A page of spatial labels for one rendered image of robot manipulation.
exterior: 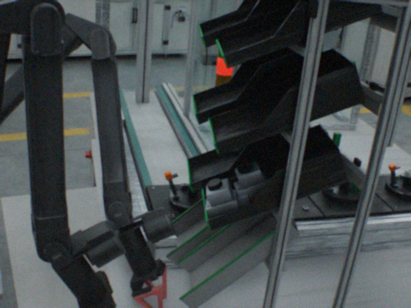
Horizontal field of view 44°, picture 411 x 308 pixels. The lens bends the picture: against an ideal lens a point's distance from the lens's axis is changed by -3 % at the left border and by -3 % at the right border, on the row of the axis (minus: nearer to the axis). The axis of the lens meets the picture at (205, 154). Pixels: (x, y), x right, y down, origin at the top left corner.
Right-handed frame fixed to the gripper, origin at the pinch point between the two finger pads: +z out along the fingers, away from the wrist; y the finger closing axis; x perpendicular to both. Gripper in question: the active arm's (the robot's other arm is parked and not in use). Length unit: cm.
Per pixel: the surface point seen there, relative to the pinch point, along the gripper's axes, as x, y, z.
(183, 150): -9, 89, -22
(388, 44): -249, 529, -1
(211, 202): -21.4, -14.6, -21.8
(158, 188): -2.5, 43.6, -18.5
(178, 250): -8.6, 1.9, -10.2
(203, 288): -12.9, -12.1, -4.9
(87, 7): 82, 537, -182
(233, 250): -20.7, -3.3, -7.3
